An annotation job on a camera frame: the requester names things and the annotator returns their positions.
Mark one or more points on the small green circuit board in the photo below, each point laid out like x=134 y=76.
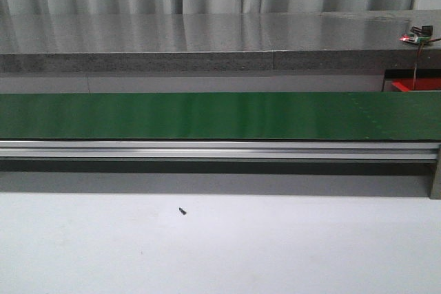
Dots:
x=418 y=35

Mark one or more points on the green conveyor belt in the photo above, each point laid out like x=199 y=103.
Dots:
x=223 y=116

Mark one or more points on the grey stone counter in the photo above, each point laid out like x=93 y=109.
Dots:
x=215 y=42

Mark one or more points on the grey metal support bracket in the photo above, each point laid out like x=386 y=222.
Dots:
x=433 y=188

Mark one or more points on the red plastic tray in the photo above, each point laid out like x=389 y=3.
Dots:
x=420 y=84

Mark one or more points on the small black screw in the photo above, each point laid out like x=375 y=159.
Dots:
x=183 y=212

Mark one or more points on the aluminium conveyor frame rail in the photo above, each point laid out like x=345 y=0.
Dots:
x=401 y=151

